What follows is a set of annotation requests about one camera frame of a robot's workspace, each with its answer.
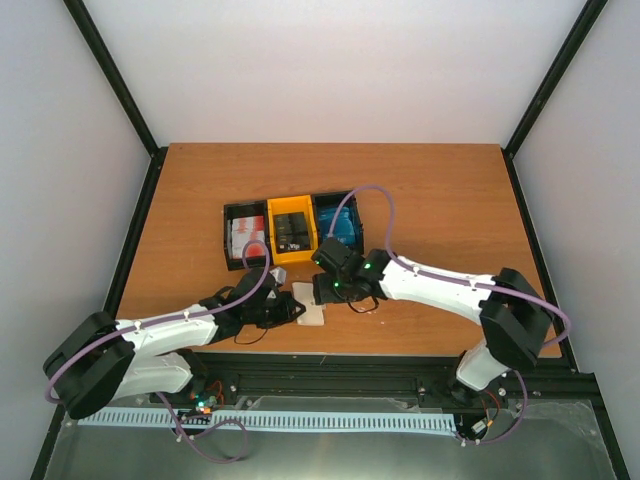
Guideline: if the black vip card stack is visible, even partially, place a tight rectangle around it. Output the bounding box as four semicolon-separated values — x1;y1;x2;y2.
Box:
273;212;311;254

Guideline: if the red white card stack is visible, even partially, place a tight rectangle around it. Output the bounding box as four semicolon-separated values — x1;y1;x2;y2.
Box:
230;215;266;260

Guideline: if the light blue slotted cable duct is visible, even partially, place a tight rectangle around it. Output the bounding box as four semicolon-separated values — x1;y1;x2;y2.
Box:
77;407;457;436

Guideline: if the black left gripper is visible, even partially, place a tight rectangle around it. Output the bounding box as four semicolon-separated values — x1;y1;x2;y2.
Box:
245;291;306;329

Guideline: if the blue card stack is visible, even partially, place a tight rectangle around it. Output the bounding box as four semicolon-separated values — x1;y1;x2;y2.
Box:
317;205;358;247

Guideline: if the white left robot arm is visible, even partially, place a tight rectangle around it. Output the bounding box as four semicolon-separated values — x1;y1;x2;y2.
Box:
43;269;306;420

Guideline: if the black bin with blue cards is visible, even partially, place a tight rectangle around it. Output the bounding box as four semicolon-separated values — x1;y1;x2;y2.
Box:
311;191;364;254

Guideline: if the yellow plastic bin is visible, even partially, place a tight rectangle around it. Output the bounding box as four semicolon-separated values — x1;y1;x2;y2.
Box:
267;195;319;266

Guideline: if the black aluminium table frame rail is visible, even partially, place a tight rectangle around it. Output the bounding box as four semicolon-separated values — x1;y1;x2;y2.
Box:
192;352;604;413

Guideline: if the black bin with red cards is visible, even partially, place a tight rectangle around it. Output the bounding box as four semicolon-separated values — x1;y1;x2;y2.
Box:
223;200;272;271

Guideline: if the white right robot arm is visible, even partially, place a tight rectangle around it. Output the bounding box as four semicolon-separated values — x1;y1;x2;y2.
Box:
312;238;552;406

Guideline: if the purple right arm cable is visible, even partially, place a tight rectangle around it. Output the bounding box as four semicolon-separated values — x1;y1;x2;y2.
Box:
324;184;572;446

